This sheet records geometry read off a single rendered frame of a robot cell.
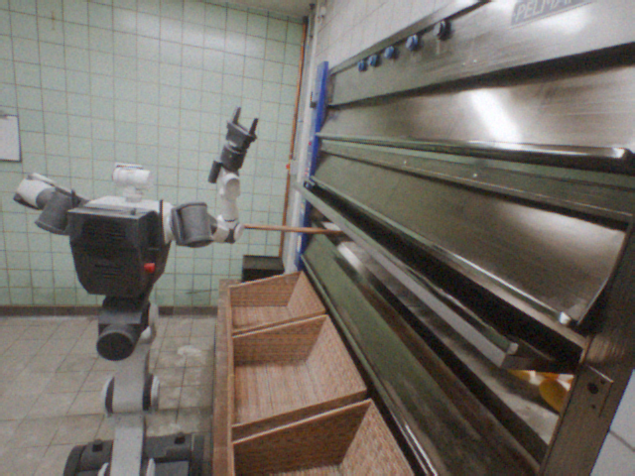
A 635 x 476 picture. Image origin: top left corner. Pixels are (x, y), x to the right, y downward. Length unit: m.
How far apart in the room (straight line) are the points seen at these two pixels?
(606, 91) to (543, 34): 0.21
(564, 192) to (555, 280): 0.15
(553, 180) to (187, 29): 2.79
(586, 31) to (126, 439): 1.87
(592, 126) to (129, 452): 1.78
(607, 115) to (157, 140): 2.84
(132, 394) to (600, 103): 1.63
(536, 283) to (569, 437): 0.26
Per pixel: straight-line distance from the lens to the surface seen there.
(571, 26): 0.88
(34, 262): 3.58
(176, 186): 3.14
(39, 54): 3.34
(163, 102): 3.11
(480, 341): 0.68
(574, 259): 0.75
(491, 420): 0.92
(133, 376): 1.63
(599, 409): 0.75
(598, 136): 0.73
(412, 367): 1.20
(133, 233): 1.19
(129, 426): 1.77
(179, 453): 2.06
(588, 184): 0.74
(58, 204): 1.44
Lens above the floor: 1.69
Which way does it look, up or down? 15 degrees down
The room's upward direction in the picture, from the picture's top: 8 degrees clockwise
